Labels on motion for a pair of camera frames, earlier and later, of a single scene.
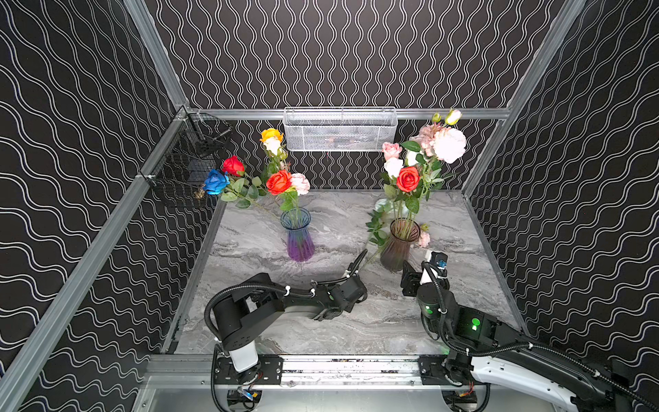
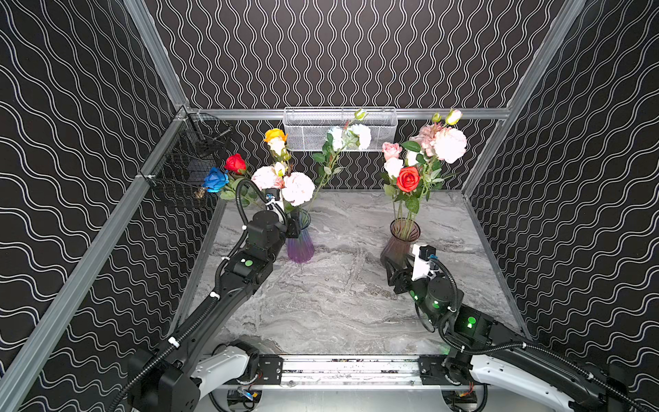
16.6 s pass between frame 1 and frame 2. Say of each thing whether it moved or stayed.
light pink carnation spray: moved
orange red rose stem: stayed
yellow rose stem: stayed
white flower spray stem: moved
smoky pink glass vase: stayed
